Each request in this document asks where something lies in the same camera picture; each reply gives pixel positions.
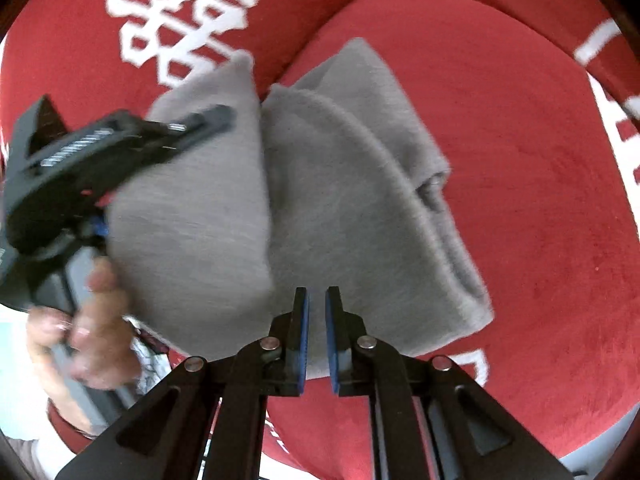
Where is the grey knitted garment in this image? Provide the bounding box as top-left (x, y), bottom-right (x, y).
top-left (107, 38), bottom-right (494, 379)

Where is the person's left hand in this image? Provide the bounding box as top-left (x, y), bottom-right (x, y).
top-left (27, 257), bottom-right (141, 390)

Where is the red sofa back cushion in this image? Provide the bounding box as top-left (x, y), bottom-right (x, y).
top-left (0, 0), bottom-right (640, 172)

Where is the red sofa seat cushion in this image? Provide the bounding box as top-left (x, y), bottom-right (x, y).
top-left (169, 0), bottom-right (640, 480)

